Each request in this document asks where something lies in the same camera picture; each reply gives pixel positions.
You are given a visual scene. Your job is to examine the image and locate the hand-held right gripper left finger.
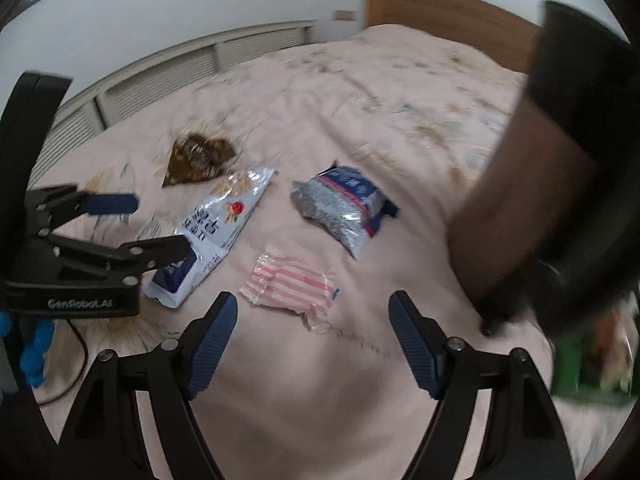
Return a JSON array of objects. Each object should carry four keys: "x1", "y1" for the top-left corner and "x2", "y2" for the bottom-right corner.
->
[{"x1": 60, "y1": 291, "x2": 239, "y2": 480}]

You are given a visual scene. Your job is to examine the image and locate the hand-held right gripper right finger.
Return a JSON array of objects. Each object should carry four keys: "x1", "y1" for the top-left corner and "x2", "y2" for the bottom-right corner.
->
[{"x1": 388, "y1": 290, "x2": 573, "y2": 480}]

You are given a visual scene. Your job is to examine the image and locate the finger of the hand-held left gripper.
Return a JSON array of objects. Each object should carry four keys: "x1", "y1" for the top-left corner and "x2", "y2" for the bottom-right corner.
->
[
  {"x1": 39, "y1": 232, "x2": 196, "y2": 281},
  {"x1": 27, "y1": 185, "x2": 140, "y2": 233}
]

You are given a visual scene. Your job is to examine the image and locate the long blue white snack packet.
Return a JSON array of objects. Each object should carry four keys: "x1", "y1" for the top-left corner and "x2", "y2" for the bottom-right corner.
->
[{"x1": 141, "y1": 166, "x2": 279, "y2": 309}]

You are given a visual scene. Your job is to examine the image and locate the pink striped snack packet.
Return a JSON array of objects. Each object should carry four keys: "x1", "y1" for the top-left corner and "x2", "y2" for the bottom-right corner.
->
[{"x1": 239, "y1": 252, "x2": 341, "y2": 333}]

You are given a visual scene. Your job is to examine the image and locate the green tray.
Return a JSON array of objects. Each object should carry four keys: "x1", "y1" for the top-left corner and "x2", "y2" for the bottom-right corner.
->
[{"x1": 550, "y1": 305, "x2": 636, "y2": 406}]

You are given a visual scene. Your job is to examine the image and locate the person's left hand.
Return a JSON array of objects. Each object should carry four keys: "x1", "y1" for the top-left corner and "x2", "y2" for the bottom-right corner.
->
[{"x1": 0, "y1": 310, "x2": 56, "y2": 387}]

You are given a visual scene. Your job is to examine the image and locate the brown patterned snack packet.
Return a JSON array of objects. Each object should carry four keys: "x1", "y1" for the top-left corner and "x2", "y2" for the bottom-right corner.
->
[{"x1": 161, "y1": 132, "x2": 238, "y2": 188}]

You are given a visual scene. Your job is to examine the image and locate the white louvered cabinet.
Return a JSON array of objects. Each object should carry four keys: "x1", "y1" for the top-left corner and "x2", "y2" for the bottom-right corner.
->
[{"x1": 27, "y1": 20, "x2": 317, "y2": 186}]

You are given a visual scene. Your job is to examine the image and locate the grey blue snack packet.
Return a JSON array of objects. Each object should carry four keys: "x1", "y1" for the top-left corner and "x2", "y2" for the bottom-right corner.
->
[{"x1": 291, "y1": 162, "x2": 401, "y2": 261}]

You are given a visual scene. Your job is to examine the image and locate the brown black upright box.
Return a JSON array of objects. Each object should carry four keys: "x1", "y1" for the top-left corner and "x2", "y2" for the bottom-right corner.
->
[{"x1": 447, "y1": 0, "x2": 640, "y2": 336}]

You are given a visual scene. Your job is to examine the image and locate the wooden headboard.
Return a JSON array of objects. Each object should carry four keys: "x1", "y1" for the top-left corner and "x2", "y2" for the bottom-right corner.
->
[{"x1": 366, "y1": 0, "x2": 546, "y2": 73}]

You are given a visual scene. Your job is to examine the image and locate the black cable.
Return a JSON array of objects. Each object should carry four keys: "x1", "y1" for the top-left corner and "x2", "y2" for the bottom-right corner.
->
[{"x1": 35, "y1": 317, "x2": 91, "y2": 406}]

